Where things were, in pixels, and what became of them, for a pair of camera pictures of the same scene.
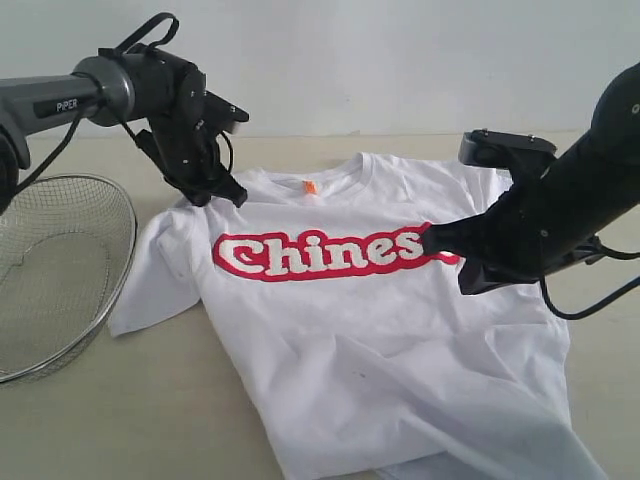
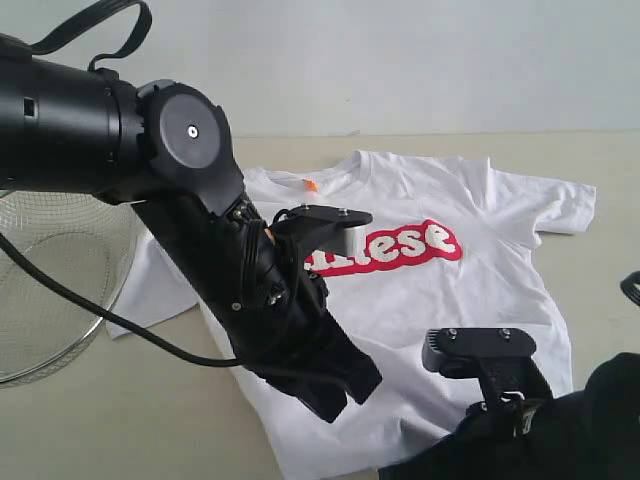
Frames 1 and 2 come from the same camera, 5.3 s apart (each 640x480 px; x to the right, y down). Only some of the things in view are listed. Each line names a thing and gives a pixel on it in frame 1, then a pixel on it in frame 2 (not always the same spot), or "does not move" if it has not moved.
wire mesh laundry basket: [67, 252] does not move
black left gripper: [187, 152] -> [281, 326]
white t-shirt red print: [344, 336] does not move
